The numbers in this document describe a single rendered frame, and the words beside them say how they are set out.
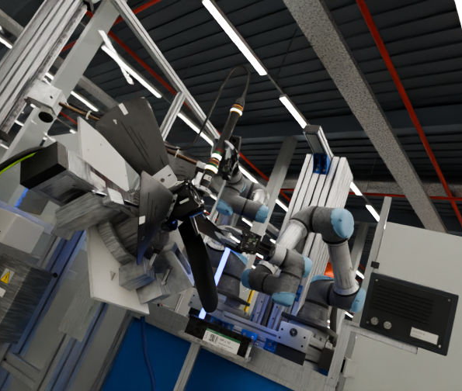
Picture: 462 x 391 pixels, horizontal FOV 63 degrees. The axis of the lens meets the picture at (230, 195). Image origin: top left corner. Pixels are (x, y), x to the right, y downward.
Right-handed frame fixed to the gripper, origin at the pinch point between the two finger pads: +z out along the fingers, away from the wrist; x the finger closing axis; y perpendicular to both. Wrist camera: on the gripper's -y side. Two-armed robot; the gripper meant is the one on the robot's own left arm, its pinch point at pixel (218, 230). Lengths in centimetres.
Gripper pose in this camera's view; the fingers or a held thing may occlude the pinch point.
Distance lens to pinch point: 135.2
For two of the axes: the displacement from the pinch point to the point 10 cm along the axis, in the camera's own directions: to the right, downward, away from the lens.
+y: 1.8, -1.4, -9.7
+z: -9.1, -4.0, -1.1
